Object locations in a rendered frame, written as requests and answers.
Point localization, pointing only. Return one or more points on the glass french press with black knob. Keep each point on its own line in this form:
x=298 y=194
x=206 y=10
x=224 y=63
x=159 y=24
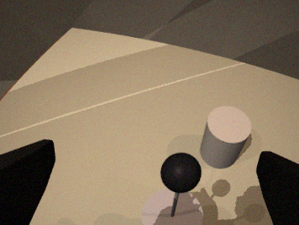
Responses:
x=174 y=205

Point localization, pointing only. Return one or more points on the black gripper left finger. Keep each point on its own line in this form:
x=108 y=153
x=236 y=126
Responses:
x=24 y=174

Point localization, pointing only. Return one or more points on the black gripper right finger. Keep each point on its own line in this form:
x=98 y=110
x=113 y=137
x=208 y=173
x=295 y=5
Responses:
x=279 y=181

